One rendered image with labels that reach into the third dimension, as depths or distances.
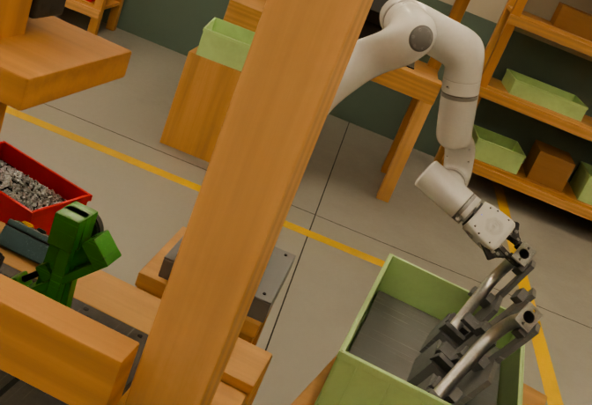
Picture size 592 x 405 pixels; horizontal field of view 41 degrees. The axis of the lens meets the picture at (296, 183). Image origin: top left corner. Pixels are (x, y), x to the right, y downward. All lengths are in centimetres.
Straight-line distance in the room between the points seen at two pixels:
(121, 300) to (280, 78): 101
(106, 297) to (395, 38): 84
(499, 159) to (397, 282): 432
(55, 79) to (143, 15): 632
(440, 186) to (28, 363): 127
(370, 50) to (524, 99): 467
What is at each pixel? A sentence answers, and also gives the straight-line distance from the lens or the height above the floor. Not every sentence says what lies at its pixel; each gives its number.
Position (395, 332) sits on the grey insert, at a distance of 215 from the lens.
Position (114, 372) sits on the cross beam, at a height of 126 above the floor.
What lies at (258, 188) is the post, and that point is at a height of 152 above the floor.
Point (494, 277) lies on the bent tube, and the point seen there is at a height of 107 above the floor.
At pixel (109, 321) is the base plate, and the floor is 90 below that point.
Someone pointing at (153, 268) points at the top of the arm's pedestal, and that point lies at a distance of 199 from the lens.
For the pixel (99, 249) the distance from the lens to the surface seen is 143.
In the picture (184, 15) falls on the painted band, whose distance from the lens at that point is 715.
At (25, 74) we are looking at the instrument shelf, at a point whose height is 154.
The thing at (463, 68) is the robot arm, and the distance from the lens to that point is 191.
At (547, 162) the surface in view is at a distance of 664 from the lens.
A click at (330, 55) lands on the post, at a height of 168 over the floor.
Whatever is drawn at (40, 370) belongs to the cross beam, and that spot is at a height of 121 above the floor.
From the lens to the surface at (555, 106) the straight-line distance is 650.
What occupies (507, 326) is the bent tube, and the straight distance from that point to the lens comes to 182.
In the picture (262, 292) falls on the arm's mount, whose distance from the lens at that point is 193.
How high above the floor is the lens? 184
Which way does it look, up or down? 21 degrees down
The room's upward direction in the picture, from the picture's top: 22 degrees clockwise
